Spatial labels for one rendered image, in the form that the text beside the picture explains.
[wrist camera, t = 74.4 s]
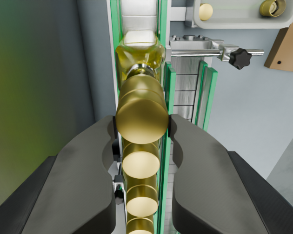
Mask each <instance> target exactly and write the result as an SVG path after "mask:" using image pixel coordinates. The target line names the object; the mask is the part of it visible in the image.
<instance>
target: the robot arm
mask: <svg viewBox="0 0 293 234"><path fill-rule="evenodd" d="M168 137H170V139H171V140H172V141H173V157H172V160H173V162H174V163H175V164H176V166H177V168H178V170H177V171H176V173H175V174H174V181H173V196H172V220H173V226H174V228H175V229H176V230H177V231H178V232H179V233H181V234H293V206H292V205H291V204H290V203H289V202H288V201H287V200H286V199H285V198H284V197H283V196H282V195H281V194H280V193H279V192H278V191H277V190H276V189H275V188H273V187H272V186H271V185H270V184H269V183H268V182H267V181H266V180H265V179H264V178H263V177H262V176H261V175H260V174H259V173H258V172H257V171H256V170H255V169H253V168H252V167H251V166H250V165H249V164H248V163H247V162H246V161H245V160H244V159H243V158H242V157H241V156H240V155H239V154H238V153H237V152H236V151H228V150H227V149H226V148H225V147H224V146H223V145H222V144H221V143H220V142H219V141H218V140H216V139H215V138H214V137H213V136H211V135H210V134H209V133H207V132H206V131H204V130H203V129H201V128H200V127H198V126H197V125H195V124H193V123H191V122H190V121H188V120H186V119H185V118H183V117H182V116H180V115H178V114H170V115H169V124H168ZM115 139H117V128H116V122H115V116H113V115H107V116H105V117H104V118H102V119H101V120H99V121H98V122H96V123H95V124H93V125H92V126H90V127H89V128H87V129H86V130H84V131H83V132H81V133H80V134H78V135H77V136H76V137H75V138H73V139H72V140H71V141H70V142H69V143H68V144H67V145H66V146H65V147H63V148H62V150H61V151H60V152H59V153H58V154H57V155H55V156H49V157H48V158H47V159H46V160H45V161H44V162H43V163H42V164H41V165H40V166H39V167H38V168H37V169H36V170H35V171H34V172H33V173H32V174H31V175H30V176H29V177H28V178H27V179H26V180H25V181H24V182H23V183H22V184H21V185H20V186H19V187H18V188H17V189H16V190H15V191H14V192H13V193H12V194H11V195H10V196H9V197H8V198H7V199H6V200H5V201H4V202H3V203H2V204H1V205H0V234H111V233H112V232H113V231H114V229H115V226H116V202H115V196H114V189H113V180H112V176H111V175H110V174H109V173H108V170H109V168H110V167H111V165H112V164H113V150H112V143H113V142H114V141H115Z"/></svg>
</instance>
